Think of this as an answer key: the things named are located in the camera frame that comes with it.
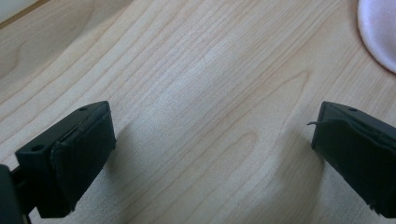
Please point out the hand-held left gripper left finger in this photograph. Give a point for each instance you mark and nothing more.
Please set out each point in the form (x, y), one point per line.
(65, 161)

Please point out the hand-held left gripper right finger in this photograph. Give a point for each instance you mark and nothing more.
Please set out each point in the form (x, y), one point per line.
(361, 155)

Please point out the white round object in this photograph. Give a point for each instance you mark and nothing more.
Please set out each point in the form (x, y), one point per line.
(381, 29)

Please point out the white flat object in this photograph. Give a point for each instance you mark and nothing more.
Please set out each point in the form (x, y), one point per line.
(14, 7)

